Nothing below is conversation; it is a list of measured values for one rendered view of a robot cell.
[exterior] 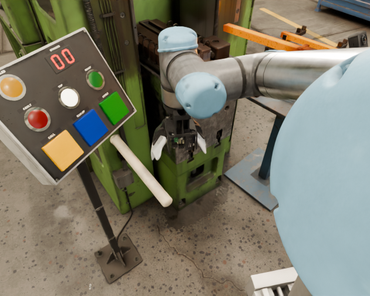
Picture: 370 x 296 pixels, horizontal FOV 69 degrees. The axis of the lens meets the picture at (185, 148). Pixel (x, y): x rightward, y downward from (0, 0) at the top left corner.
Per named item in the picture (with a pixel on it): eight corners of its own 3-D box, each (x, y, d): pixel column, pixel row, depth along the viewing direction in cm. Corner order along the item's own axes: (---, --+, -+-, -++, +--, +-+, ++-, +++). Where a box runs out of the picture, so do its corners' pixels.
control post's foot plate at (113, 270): (145, 261, 148) (143, 254, 141) (108, 286, 139) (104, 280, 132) (126, 231, 160) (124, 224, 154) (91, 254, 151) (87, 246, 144)
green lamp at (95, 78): (107, 86, 77) (104, 72, 74) (91, 91, 75) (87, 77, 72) (102, 81, 79) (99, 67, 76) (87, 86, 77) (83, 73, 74)
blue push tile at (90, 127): (109, 130, 77) (94, 108, 74) (91, 146, 72) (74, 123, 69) (105, 131, 78) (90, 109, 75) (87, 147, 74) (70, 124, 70)
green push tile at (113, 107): (130, 111, 83) (116, 90, 80) (114, 125, 78) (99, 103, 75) (126, 112, 84) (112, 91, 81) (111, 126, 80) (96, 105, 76)
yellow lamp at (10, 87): (28, 95, 61) (20, 78, 58) (6, 102, 59) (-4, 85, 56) (24, 89, 63) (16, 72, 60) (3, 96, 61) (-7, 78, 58)
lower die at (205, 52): (209, 65, 117) (211, 46, 111) (172, 79, 109) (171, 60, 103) (157, 33, 141) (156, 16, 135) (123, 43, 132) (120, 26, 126)
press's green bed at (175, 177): (222, 185, 185) (230, 134, 151) (178, 214, 169) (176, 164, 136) (175, 141, 216) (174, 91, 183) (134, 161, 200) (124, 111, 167)
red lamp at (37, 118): (53, 125, 65) (46, 111, 62) (33, 133, 63) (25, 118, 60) (49, 119, 66) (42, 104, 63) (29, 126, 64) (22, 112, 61)
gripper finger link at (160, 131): (148, 143, 70) (166, 120, 65) (147, 140, 71) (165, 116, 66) (162, 149, 72) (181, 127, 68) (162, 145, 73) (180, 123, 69)
